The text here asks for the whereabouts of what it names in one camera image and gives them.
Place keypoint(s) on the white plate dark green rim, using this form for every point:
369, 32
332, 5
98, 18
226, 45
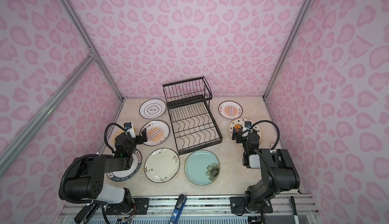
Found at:
120, 176

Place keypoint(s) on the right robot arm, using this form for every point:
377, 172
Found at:
278, 173

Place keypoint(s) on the black wire dish rack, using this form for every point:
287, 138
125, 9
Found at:
193, 124

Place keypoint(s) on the yellow calculator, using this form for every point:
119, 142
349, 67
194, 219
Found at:
116, 134

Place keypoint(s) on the aluminium frame bar right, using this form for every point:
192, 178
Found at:
298, 22

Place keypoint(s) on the aluminium frame bars left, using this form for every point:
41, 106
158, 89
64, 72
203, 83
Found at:
20, 141

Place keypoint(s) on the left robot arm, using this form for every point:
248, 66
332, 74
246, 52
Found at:
83, 181

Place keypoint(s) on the left orange sunburst plate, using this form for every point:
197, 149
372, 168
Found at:
157, 132

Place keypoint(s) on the right orange sunburst plate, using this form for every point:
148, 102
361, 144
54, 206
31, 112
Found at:
230, 109

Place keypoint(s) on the cream floral plate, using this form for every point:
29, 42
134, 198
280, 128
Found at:
161, 165

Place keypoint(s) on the aluminium mounting rail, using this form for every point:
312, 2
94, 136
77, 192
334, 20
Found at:
216, 209

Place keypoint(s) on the light green flower plate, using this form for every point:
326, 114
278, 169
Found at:
202, 167

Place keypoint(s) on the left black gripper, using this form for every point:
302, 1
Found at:
141, 137

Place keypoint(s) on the blue handled tool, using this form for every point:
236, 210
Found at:
179, 206

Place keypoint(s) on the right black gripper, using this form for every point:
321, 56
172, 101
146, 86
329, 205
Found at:
240, 134

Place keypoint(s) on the orange sunburst plate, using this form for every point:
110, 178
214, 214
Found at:
157, 132
230, 109

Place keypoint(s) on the star pattern cartoon plate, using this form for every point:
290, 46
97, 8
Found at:
239, 121

